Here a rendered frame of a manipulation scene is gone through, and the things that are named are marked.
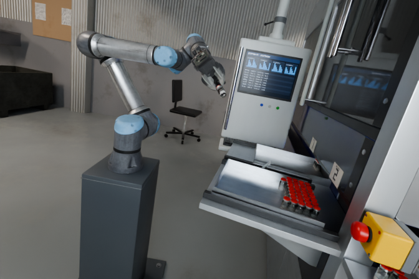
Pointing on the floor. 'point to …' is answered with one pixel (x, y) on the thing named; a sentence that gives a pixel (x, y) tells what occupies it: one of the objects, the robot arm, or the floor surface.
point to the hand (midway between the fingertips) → (219, 86)
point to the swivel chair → (181, 110)
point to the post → (384, 169)
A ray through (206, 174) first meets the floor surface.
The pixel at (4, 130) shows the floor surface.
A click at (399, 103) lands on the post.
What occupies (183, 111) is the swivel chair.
